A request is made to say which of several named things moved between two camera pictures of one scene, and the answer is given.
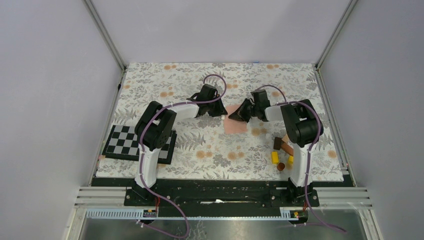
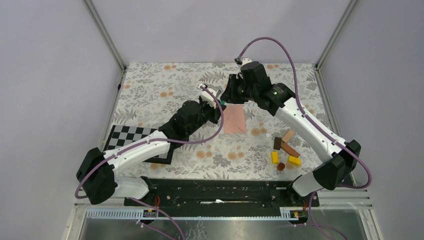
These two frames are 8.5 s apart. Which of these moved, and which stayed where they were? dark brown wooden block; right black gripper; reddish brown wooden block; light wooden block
Moved: right black gripper
Stayed: reddish brown wooden block; light wooden block; dark brown wooden block
